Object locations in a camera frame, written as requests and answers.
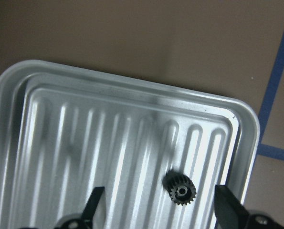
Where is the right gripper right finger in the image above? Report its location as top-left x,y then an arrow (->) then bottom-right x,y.
214,185 -> 249,229

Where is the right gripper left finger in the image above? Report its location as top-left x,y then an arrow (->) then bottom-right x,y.
81,187 -> 105,221

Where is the black bearing gear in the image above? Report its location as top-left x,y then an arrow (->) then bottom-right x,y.
162,170 -> 197,206

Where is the silver metal tray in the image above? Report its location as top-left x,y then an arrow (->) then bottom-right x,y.
0,60 -> 260,229

